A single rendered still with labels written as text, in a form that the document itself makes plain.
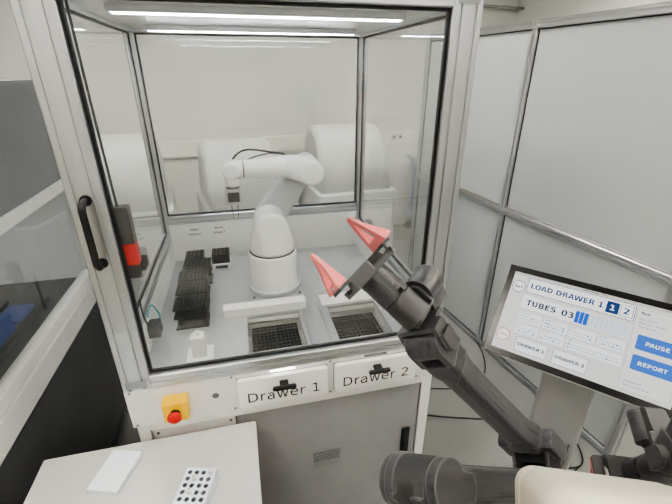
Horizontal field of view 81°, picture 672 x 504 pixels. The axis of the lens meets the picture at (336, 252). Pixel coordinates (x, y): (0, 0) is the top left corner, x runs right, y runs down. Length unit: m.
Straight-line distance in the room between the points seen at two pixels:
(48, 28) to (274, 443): 1.34
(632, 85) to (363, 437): 1.83
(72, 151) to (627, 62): 2.07
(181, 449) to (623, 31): 2.33
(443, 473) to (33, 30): 1.08
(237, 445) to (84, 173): 0.88
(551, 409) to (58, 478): 1.56
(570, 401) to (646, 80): 1.33
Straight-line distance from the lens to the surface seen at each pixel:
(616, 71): 2.25
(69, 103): 1.08
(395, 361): 1.42
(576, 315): 1.46
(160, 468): 1.41
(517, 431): 0.89
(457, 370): 0.72
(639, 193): 2.17
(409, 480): 0.64
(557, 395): 1.62
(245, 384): 1.34
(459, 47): 1.16
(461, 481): 0.67
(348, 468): 1.79
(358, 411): 1.57
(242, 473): 1.33
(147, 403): 1.41
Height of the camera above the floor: 1.81
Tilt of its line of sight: 25 degrees down
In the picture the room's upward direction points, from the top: straight up
